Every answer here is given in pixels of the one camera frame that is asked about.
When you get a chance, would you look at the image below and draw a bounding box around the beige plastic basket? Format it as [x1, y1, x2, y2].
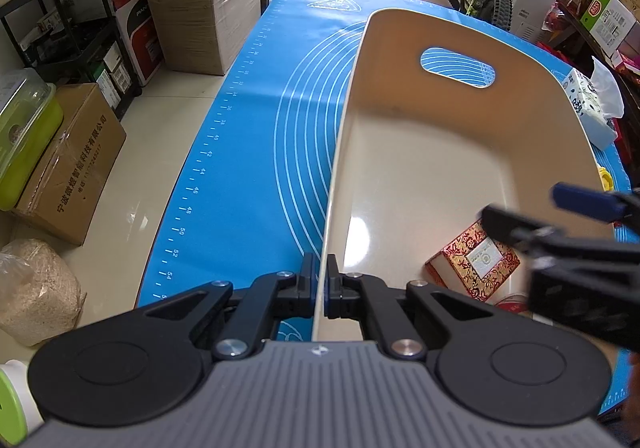
[310, 7, 621, 344]

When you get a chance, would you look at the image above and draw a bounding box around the red white appliance box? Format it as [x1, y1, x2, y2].
[102, 0, 163, 86]

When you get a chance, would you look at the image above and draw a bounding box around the red patterned gift box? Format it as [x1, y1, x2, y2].
[425, 221, 522, 305]

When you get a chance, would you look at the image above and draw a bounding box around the red white round item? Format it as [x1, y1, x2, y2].
[492, 293, 532, 316]

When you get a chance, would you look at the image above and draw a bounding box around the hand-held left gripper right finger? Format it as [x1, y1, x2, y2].
[324, 253, 497, 362]

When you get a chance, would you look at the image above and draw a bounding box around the black utility cart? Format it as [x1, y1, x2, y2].
[0, 0, 143, 121]

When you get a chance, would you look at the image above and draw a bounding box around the green white stool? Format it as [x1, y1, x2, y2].
[0, 360, 46, 446]

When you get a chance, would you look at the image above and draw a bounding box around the patterned tissue pack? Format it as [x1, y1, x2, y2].
[561, 56, 626, 150]

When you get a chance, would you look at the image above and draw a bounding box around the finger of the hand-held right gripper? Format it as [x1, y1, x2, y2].
[551, 181, 640, 229]
[480, 204, 569, 254]

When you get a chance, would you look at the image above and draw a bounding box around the blue silicone baking mat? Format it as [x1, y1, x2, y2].
[136, 0, 633, 416]

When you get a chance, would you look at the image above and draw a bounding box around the clear bag of grain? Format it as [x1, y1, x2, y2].
[0, 238, 87, 346]

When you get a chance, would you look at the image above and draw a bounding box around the brown cardboard box on floor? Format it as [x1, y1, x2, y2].
[11, 82, 127, 246]

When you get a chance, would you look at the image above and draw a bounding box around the green white carton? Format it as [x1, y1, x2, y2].
[580, 0, 640, 54]

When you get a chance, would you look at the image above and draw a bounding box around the green container clear lid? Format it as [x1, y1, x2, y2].
[0, 68, 65, 211]

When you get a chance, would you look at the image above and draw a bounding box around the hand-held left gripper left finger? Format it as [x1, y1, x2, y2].
[142, 253, 321, 362]

